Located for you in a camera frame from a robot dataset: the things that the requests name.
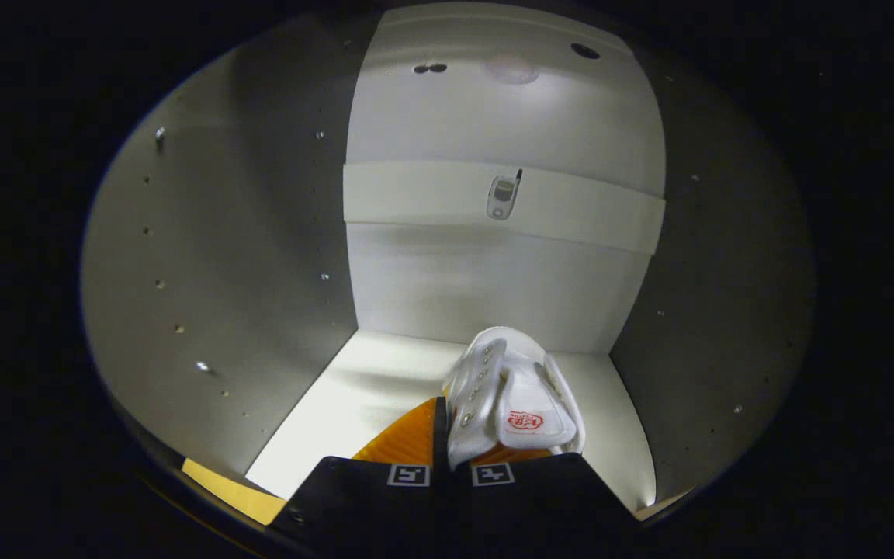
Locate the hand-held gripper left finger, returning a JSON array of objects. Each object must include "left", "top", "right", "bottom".
[{"left": 269, "top": 396, "right": 452, "bottom": 544}]

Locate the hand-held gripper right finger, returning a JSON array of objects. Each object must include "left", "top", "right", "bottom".
[{"left": 451, "top": 443, "right": 642, "bottom": 548}]

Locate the white shoe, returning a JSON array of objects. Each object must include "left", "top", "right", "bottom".
[{"left": 443, "top": 326, "right": 587, "bottom": 473}]

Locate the grey shoe cabinet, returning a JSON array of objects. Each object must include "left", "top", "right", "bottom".
[{"left": 81, "top": 0, "right": 816, "bottom": 529}]

